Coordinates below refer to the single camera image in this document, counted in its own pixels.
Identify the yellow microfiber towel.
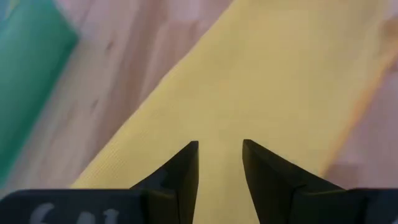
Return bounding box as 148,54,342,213
70,0,398,224

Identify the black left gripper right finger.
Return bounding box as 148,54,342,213
242,139,345,224

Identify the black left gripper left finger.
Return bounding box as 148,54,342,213
129,140,200,224

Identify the teal translucent plastic basket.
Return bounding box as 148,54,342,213
0,0,79,187

